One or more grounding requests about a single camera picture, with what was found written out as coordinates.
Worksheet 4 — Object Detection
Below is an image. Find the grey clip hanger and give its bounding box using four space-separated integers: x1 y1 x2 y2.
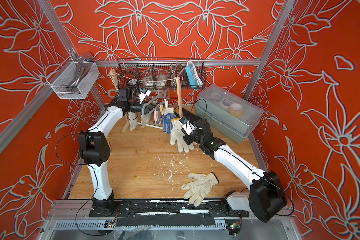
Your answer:
107 86 172 121

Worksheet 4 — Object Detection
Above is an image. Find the blue dotted glove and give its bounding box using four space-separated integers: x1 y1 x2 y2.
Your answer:
160 108 177 134

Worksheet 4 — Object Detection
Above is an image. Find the wooden drying rack stand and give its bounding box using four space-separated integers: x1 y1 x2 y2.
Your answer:
109 68 185 134

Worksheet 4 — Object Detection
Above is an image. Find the white glove front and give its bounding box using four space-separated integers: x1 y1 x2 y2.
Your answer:
181 173 219 207

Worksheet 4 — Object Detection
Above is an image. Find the white cotton glove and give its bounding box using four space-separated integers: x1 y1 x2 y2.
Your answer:
128 112 138 131
141 114 152 129

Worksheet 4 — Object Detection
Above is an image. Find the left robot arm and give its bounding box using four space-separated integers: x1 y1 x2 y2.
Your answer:
78 71 142 213

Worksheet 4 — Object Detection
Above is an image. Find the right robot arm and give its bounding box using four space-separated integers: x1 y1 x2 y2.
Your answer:
180 117 292 223

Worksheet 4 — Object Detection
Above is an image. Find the pink clothespin clip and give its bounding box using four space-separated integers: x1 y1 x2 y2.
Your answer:
153 108 159 125

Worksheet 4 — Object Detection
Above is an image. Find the white dice block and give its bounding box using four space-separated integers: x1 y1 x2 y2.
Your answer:
142 75 155 88

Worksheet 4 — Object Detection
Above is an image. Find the grey plastic storage box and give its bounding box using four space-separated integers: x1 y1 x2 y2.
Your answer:
194 85 264 144

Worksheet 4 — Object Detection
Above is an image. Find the light blue box in basket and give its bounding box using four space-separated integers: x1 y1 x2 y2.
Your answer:
185 61 203 88

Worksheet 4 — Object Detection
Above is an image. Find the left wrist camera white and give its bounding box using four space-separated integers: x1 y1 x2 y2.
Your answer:
138 88 151 104

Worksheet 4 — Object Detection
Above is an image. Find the black wire basket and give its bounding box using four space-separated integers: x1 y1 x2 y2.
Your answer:
116 57 206 90

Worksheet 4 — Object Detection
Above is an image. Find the metal flexible hose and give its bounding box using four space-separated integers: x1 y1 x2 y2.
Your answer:
170 63 187 86

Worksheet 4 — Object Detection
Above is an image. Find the clear plastic wall bin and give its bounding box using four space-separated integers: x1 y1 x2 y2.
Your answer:
47 52 100 100

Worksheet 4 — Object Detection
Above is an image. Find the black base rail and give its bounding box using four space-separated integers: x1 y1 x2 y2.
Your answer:
89 198 250 227

